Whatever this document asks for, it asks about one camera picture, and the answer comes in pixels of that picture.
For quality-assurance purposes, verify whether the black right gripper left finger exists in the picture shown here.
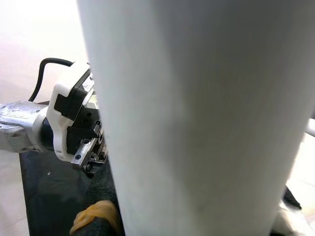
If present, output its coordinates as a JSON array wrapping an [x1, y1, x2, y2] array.
[[69, 159, 125, 236]]

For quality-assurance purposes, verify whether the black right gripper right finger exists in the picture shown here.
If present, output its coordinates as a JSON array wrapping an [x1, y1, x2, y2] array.
[[270, 185, 303, 236]]

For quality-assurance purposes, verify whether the white plastic table leg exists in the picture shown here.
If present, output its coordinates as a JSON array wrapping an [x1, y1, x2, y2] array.
[[76, 0, 315, 236]]

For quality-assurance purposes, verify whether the yellow rubber band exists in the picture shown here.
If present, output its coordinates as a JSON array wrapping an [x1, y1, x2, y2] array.
[[69, 200, 119, 236]]

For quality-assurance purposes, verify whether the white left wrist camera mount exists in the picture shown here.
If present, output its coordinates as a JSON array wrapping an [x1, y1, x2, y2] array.
[[46, 61, 99, 162]]

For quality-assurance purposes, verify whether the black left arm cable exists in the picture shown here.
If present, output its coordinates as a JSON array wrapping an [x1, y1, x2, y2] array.
[[28, 58, 74, 103]]

